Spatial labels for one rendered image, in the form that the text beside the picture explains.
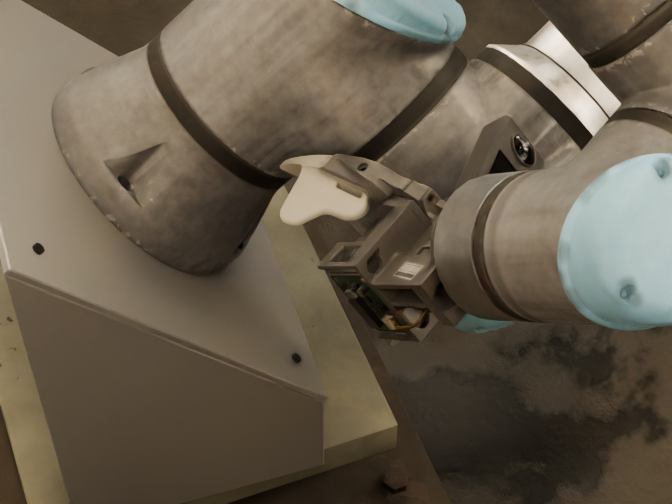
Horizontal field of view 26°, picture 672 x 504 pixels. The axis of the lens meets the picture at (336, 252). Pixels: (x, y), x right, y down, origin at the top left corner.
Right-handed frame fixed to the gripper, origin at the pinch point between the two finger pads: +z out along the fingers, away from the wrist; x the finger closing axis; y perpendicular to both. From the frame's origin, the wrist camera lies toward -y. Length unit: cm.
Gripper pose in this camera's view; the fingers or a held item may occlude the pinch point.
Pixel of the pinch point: (351, 232)
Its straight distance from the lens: 108.5
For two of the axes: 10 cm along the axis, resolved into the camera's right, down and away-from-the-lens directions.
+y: -6.2, 7.0, -3.6
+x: 6.2, 7.2, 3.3
